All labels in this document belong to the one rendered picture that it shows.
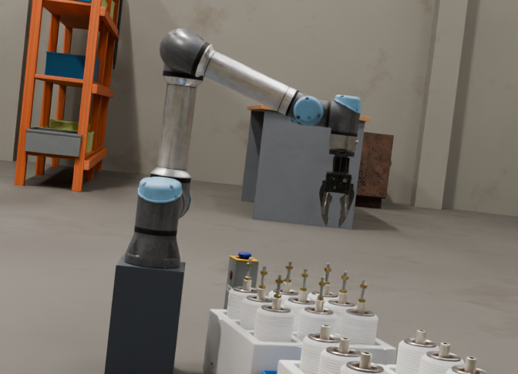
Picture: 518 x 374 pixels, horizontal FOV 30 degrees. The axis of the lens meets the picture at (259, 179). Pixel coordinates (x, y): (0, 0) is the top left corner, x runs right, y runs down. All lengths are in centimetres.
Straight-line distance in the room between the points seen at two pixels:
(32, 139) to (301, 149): 215
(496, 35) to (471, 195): 180
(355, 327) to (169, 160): 70
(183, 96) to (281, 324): 72
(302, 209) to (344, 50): 391
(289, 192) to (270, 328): 477
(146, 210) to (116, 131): 814
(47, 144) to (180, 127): 515
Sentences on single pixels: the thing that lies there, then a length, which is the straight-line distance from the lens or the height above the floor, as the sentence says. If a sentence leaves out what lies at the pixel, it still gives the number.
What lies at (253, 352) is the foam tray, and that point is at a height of 16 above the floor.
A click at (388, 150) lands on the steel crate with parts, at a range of 959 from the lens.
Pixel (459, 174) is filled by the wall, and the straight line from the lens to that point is 1105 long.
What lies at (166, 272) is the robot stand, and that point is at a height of 29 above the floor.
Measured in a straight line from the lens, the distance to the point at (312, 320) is 247.
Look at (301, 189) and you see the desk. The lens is 717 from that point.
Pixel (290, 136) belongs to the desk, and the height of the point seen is 64.
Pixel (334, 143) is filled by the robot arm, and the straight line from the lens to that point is 269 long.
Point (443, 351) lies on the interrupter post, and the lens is 218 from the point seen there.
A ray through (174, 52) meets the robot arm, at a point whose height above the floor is 87.
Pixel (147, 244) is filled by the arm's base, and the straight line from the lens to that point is 259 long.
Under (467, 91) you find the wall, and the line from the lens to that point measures 1105.
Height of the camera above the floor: 71
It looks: 3 degrees down
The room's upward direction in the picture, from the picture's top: 7 degrees clockwise
